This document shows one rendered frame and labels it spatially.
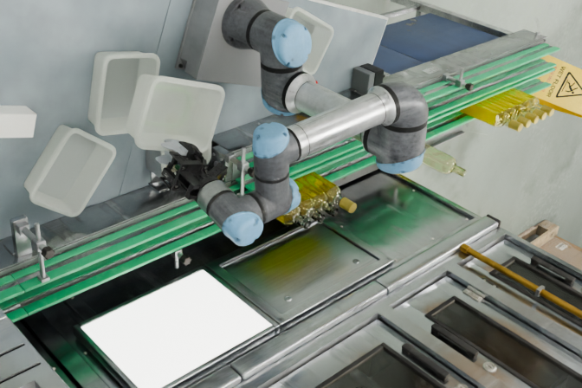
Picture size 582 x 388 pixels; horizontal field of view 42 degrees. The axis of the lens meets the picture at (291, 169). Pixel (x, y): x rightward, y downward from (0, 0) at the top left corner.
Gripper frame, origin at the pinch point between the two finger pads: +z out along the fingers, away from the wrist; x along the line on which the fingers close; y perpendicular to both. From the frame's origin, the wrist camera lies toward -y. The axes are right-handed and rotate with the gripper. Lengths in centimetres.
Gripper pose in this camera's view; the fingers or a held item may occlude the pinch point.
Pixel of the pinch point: (170, 145)
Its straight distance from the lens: 183.4
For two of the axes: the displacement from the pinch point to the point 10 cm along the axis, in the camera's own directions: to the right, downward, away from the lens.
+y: -6.9, 0.1, -7.3
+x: -3.9, 8.4, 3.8
